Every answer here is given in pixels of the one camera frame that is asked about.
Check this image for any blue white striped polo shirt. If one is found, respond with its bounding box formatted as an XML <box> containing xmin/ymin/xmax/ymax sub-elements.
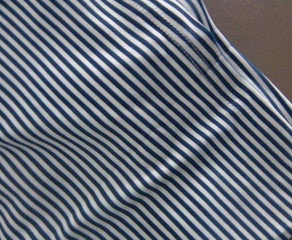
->
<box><xmin>0</xmin><ymin>0</ymin><xmax>292</xmax><ymax>240</ymax></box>

